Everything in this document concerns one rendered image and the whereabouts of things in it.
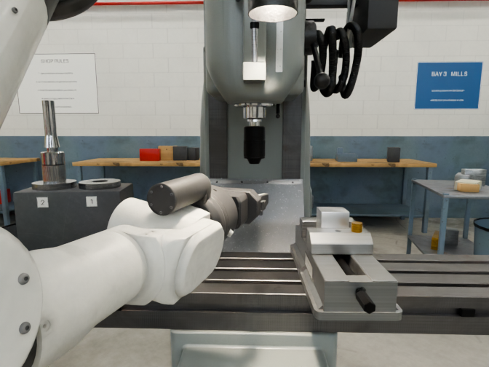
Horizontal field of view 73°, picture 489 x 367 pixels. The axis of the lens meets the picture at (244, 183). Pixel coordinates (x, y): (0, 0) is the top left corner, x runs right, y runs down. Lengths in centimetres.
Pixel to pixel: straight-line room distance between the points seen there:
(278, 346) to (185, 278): 44
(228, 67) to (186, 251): 42
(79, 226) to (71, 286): 57
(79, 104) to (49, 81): 53
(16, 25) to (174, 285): 22
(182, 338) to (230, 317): 11
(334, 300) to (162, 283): 36
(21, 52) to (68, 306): 15
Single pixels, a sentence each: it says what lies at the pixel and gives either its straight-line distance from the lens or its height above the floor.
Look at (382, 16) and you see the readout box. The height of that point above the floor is 155.
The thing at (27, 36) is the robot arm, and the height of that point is 131.
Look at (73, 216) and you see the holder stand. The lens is 81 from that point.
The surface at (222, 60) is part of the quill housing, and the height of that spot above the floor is 138.
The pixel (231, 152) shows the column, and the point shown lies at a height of 119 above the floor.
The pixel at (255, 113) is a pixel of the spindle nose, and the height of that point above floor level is 129.
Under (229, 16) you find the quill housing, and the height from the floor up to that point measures 146.
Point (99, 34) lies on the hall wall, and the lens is 558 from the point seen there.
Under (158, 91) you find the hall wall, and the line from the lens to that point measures 516.
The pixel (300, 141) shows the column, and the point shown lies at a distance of 110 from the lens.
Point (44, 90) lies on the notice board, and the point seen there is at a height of 186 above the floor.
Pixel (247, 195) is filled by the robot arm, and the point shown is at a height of 115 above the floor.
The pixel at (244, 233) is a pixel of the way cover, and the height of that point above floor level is 94.
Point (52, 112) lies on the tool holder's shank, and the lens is 86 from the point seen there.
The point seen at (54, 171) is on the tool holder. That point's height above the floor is 117.
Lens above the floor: 125
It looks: 9 degrees down
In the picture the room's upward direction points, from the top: straight up
